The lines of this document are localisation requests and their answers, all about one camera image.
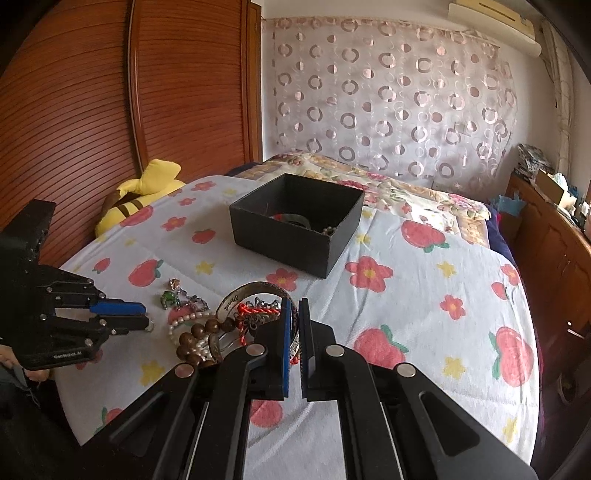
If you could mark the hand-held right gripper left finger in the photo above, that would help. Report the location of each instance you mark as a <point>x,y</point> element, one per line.
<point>280,355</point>

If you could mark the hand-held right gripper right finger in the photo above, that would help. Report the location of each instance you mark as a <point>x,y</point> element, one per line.
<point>306,360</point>

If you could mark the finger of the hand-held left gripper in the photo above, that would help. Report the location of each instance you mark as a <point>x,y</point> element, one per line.
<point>117,307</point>
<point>127,324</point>

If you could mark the engraved silver bangle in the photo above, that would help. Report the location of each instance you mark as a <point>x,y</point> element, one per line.
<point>240,295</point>

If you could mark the black jewelry box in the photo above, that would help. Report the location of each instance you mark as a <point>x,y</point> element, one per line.
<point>286,240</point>

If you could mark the person's left hand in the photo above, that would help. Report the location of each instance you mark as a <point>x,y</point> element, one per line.
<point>38,374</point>

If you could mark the green gem pendant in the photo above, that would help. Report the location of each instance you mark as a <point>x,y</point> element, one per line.
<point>171,295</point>

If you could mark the strawberry print bedsheet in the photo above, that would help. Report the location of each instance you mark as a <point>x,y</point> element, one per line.
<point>415,300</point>

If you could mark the yellow plush toy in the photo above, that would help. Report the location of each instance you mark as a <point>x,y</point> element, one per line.
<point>157,177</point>

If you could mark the plain silver bangle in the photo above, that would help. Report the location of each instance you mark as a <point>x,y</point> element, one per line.
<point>295,218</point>

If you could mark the wooden slatted wardrobe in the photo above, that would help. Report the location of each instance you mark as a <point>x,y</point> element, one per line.
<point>69,115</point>

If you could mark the floral quilt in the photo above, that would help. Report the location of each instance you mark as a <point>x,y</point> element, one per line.
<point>415,196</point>

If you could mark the dark blue bed sheet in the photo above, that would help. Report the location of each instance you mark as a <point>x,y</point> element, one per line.
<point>501,240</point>

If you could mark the blue cloth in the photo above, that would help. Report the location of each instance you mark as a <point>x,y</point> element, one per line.
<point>505,204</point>

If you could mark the wooden side cabinet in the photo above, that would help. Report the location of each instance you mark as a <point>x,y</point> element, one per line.
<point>549,249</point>

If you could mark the circle pattern sheer curtain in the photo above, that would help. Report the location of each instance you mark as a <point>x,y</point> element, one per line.
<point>388,101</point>

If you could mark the stack of magazines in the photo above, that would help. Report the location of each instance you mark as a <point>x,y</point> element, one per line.
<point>531,161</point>

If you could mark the cardboard box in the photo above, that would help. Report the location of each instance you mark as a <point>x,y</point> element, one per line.
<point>551,187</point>

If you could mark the beige curtain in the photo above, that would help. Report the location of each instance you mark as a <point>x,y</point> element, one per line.
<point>561,101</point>

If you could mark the white air conditioner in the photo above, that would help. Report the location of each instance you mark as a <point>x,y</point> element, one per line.
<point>498,25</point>

